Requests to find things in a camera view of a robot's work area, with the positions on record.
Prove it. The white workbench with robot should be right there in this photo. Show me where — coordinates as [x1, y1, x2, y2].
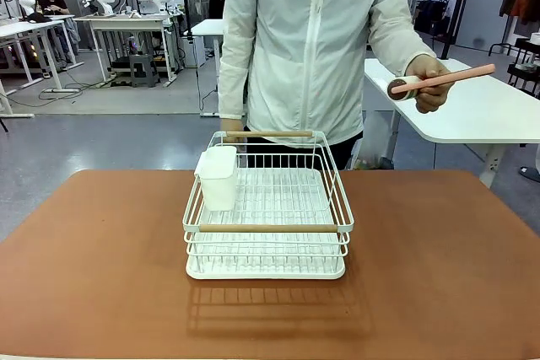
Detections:
[0, 13, 84, 119]

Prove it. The white desk with robots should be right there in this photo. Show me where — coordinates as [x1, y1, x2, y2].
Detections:
[73, 13, 178, 83]

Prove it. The white side table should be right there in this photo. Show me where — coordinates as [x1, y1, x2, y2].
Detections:
[363, 57, 540, 189]

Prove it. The small white desk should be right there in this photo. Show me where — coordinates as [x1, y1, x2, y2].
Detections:
[190, 18, 225, 118]

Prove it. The white wire dish rack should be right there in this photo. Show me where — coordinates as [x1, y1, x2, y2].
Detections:
[181, 130, 354, 261]

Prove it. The person in white jacket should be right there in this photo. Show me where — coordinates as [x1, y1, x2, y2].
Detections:
[217, 0, 437, 169]

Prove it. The black tripod stand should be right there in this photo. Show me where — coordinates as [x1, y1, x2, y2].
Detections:
[438, 0, 478, 60]

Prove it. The person's left hand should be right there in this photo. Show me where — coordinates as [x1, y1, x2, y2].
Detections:
[404, 56, 452, 115]

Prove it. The white plastic cutlery cup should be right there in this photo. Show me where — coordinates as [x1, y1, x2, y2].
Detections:
[194, 145, 239, 212]

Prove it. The black clothes rack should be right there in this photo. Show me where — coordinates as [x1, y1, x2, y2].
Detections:
[489, 0, 540, 95]

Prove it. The pink handled dish brush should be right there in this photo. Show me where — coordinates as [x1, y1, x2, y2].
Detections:
[386, 63, 496, 102]

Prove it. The grey plastic step stool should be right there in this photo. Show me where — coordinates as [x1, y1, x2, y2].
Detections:
[128, 54, 159, 89]

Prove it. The person's right hand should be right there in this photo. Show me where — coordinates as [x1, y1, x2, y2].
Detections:
[220, 116, 246, 144]

